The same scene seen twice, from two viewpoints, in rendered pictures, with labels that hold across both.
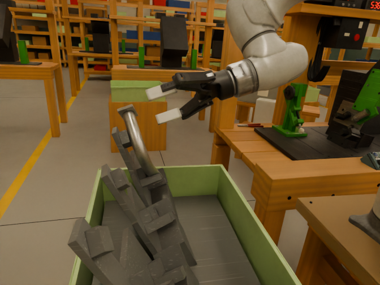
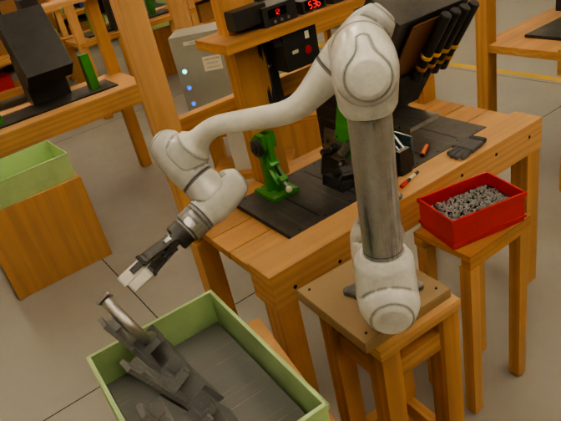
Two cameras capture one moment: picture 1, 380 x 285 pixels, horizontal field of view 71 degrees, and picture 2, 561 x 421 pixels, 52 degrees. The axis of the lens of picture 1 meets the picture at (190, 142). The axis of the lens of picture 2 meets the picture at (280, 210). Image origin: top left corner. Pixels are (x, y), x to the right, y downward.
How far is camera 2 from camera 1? 0.94 m
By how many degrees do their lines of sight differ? 15
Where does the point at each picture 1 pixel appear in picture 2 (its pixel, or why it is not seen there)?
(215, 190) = (214, 317)
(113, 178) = (134, 367)
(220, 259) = (242, 383)
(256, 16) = (184, 164)
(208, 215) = (218, 348)
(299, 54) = (236, 183)
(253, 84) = (207, 226)
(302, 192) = (306, 274)
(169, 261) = (200, 404)
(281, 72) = (226, 206)
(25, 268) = not seen: outside the picture
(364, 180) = not seen: hidden behind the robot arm
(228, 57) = not seen: hidden behind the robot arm
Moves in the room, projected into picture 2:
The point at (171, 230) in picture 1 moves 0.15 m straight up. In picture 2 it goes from (189, 381) to (174, 340)
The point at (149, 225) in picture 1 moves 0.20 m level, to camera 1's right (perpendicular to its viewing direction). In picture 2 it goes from (172, 387) to (247, 355)
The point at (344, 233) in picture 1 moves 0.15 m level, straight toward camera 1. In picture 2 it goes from (339, 310) to (329, 346)
